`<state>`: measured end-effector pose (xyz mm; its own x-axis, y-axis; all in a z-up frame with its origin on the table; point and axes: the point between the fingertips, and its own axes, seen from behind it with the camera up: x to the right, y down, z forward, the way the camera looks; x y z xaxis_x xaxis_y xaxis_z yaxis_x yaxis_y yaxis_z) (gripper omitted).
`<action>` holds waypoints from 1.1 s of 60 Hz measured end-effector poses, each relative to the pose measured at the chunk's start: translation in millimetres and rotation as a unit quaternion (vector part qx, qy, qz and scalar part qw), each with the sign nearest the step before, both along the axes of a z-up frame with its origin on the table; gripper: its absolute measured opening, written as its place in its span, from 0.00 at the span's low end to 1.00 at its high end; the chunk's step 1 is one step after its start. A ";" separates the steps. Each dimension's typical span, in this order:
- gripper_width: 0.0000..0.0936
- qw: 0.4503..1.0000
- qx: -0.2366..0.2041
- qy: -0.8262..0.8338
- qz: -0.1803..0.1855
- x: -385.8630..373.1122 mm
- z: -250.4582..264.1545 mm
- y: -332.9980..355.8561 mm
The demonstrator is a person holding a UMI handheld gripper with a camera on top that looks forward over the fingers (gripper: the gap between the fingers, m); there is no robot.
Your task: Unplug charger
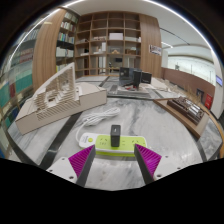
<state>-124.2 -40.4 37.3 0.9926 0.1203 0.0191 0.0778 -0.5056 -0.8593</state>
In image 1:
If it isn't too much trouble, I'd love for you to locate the wall poster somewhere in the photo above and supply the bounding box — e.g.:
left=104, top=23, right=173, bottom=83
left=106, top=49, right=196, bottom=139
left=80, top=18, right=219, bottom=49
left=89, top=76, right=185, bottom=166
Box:
left=148, top=44, right=163, bottom=56

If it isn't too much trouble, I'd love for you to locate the black charger block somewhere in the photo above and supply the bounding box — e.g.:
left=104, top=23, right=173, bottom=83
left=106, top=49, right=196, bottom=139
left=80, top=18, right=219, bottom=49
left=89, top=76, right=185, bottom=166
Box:
left=110, top=124, right=122, bottom=148

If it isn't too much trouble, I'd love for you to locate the brown building model on board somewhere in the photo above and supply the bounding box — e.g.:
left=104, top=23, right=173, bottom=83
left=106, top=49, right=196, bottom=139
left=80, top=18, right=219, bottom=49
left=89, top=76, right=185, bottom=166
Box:
left=153, top=95, right=210, bottom=140

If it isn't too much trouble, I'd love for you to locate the black building model, grey base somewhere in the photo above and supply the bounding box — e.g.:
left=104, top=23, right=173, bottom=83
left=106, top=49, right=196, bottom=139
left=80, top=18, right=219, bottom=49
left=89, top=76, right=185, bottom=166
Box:
left=106, top=66, right=153, bottom=100

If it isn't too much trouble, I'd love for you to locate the white power strip cable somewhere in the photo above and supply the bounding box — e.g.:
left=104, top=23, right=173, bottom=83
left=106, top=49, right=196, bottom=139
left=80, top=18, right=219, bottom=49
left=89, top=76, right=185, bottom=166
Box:
left=75, top=106, right=122, bottom=143

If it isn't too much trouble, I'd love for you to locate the small white building model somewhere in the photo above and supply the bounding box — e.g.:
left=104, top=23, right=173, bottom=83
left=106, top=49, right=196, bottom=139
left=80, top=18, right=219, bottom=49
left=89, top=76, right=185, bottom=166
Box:
left=151, top=77, right=171, bottom=92

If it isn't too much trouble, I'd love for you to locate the wall screen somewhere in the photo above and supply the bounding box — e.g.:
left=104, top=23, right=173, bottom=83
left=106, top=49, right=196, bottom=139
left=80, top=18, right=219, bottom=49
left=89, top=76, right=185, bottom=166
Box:
left=215, top=74, right=224, bottom=87

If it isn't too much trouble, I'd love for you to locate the large glass-fronted bookshelf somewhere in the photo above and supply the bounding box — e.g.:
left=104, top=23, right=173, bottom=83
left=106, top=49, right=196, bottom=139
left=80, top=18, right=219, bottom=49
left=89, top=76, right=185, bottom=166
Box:
left=0, top=26, right=44, bottom=134

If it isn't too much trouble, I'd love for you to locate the white architectural building model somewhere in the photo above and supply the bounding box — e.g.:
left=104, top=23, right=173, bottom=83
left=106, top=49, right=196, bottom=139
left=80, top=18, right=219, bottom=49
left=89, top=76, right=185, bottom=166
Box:
left=14, top=62, right=108, bottom=135

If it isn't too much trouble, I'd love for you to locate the short ceiling light strip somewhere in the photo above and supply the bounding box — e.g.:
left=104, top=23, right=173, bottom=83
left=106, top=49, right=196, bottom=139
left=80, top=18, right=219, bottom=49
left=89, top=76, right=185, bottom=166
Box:
left=161, top=41, right=174, bottom=49

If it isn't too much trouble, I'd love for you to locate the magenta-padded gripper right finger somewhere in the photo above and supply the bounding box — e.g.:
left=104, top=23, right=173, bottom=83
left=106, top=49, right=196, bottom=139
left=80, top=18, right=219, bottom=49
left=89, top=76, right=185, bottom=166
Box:
left=133, top=143, right=183, bottom=186

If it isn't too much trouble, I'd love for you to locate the long curved ceiling light strip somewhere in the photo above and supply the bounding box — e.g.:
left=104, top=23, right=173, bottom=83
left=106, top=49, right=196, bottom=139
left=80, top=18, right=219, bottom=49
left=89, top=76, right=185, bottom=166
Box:
left=6, top=0, right=214, bottom=68

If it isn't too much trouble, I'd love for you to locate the wooden cube shelf unit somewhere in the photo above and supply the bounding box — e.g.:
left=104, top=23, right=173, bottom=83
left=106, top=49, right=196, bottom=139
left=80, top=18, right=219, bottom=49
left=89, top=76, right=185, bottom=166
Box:
left=73, top=11, right=142, bottom=78

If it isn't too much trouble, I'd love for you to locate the white and green power strip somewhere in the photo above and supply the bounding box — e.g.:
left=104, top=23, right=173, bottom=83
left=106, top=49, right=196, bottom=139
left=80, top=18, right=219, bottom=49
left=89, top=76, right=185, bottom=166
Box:
left=78, top=132, right=148, bottom=158

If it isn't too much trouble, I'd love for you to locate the dark bookshelf with books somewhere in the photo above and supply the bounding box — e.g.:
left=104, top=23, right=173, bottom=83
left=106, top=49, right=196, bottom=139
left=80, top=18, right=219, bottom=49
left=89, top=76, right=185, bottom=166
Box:
left=54, top=8, right=81, bottom=73

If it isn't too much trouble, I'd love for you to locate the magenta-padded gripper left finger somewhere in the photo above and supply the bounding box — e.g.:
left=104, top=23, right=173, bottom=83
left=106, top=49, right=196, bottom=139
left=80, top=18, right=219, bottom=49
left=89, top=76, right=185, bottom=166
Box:
left=45, top=144, right=97, bottom=188

